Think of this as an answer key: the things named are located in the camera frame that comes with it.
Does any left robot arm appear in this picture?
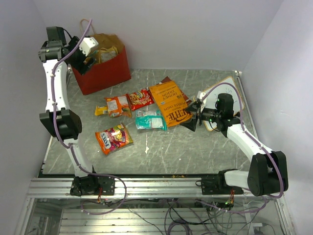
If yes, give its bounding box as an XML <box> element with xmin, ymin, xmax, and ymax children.
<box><xmin>38</xmin><ymin>26</ymin><xmax>100</xmax><ymax>196</ymax></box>

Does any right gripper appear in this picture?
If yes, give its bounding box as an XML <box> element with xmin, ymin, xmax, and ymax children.
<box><xmin>179</xmin><ymin>101</ymin><xmax>222</xmax><ymax>131</ymax></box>

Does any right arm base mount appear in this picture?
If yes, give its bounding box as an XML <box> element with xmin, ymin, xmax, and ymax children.
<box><xmin>195</xmin><ymin>178</ymin><xmax>226</xmax><ymax>195</ymax></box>

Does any aluminium frame rail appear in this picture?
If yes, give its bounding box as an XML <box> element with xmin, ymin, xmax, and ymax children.
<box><xmin>26</xmin><ymin>176</ymin><xmax>284</xmax><ymax>199</ymax></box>

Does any red nut mix snack bag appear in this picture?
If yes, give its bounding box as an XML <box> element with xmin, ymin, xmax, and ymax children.
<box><xmin>128</xmin><ymin>89</ymin><xmax>154</xmax><ymax>111</ymax></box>

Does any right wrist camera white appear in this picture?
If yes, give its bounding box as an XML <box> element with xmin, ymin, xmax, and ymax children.
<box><xmin>197</xmin><ymin>91</ymin><xmax>206</xmax><ymax>106</ymax></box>

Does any small whiteboard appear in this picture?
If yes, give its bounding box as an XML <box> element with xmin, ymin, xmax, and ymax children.
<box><xmin>200</xmin><ymin>77</ymin><xmax>245</xmax><ymax>136</ymax></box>

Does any gold chips bag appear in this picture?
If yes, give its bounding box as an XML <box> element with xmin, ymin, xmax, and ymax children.
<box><xmin>92</xmin><ymin>46</ymin><xmax>119</xmax><ymax>64</ymax></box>

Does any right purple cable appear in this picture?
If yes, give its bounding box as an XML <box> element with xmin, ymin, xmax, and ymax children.
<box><xmin>195</xmin><ymin>81</ymin><xmax>286</xmax><ymax>214</ymax></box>

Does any small yellow snack packet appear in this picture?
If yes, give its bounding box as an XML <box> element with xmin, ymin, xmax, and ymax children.
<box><xmin>94</xmin><ymin>106</ymin><xmax>109</xmax><ymax>116</ymax></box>

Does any orange Kettle chips bag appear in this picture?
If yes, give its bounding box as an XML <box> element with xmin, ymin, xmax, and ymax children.
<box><xmin>149</xmin><ymin>81</ymin><xmax>192</xmax><ymax>127</ymax></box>

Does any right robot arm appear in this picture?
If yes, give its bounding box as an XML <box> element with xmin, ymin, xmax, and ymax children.
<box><xmin>181</xmin><ymin>93</ymin><xmax>289</xmax><ymax>197</ymax></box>

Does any orange Fox's candy bag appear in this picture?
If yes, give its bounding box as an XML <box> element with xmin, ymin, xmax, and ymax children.
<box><xmin>95</xmin><ymin>123</ymin><xmax>133</xmax><ymax>155</ymax></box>

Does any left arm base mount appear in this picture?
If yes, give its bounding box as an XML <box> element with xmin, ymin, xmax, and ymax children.
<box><xmin>70</xmin><ymin>175</ymin><xmax>115</xmax><ymax>196</ymax></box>

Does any red paper bag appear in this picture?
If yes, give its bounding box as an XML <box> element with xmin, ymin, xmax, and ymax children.
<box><xmin>72</xmin><ymin>28</ymin><xmax>131</xmax><ymax>95</ymax></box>

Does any dark red Doritos bag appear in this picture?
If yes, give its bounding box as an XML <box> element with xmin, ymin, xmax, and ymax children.
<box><xmin>158</xmin><ymin>76</ymin><xmax>192</xmax><ymax>105</ymax></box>

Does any orange snack bag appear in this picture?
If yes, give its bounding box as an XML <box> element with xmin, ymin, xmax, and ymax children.
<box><xmin>105</xmin><ymin>94</ymin><xmax>132</xmax><ymax>118</ymax></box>

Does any teal snack bag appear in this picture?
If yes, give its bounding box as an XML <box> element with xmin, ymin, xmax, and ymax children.
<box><xmin>135</xmin><ymin>110</ymin><xmax>167</xmax><ymax>131</ymax></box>

